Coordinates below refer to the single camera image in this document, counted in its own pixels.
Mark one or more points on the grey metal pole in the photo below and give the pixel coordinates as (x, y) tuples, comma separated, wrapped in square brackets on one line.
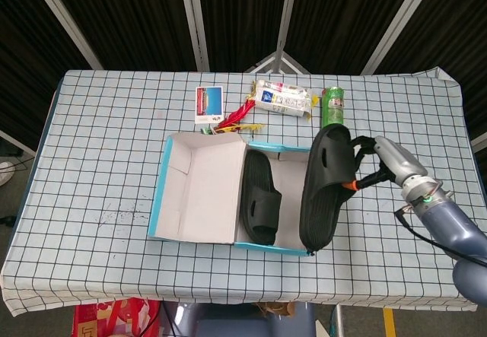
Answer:
[(337, 322)]

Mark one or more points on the yellow feather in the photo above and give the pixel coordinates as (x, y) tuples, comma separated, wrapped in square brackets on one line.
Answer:
[(253, 126)]

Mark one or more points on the white pack with red print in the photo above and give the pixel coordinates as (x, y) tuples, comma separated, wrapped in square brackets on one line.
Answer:
[(277, 85)]

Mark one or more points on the green cylindrical can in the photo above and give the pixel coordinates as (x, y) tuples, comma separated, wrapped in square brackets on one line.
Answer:
[(333, 107)]

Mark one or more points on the white partition post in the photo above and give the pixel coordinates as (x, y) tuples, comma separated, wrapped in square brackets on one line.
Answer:
[(284, 13), (196, 21), (399, 23), (62, 19)]

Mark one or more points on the yellow plastic tassel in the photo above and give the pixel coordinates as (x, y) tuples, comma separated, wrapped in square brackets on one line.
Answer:
[(252, 93), (314, 101)]

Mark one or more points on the triangular metal partition foot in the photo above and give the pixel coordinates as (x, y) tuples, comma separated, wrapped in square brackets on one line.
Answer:
[(279, 61)]

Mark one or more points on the light blue shoebox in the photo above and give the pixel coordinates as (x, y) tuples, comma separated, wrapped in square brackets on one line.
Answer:
[(205, 188)]

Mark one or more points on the small green white trinket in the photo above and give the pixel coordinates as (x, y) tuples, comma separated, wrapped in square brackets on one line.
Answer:
[(207, 129)]

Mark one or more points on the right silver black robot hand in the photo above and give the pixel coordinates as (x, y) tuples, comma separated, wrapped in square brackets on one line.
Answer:
[(399, 166)]

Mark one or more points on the blue red postcard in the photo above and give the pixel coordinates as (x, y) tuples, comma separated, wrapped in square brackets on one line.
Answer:
[(209, 103)]

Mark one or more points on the red patterned bag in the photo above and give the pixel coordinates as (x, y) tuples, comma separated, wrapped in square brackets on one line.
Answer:
[(114, 318)]

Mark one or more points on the white grid-patterned table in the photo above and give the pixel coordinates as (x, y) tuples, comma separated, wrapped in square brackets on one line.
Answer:
[(95, 162)]

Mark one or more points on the brown cardboard piece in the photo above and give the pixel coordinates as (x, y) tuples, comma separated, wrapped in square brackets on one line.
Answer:
[(277, 308)]

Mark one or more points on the white metal floor bar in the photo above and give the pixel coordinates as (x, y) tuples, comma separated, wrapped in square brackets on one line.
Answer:
[(17, 143), (479, 140)]

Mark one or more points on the grey blue chair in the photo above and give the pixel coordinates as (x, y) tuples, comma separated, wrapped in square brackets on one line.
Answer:
[(228, 322)]

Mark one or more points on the white pack with blue logo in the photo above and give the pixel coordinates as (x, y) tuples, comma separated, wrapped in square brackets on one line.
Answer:
[(285, 103)]

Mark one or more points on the black rubber slipper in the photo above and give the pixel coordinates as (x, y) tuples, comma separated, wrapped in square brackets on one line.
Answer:
[(262, 204), (323, 185)]

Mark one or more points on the yellow strip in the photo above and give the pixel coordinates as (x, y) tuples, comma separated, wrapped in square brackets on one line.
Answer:
[(389, 322)]

